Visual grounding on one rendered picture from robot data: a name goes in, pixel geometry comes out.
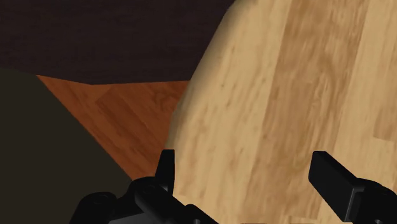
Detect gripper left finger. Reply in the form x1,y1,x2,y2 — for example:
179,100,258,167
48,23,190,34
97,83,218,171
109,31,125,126
69,148,218,224

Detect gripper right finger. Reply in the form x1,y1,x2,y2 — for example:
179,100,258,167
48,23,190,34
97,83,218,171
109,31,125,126
307,150,397,224

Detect light wooden table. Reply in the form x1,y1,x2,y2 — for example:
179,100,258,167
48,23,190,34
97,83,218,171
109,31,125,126
164,0,397,224

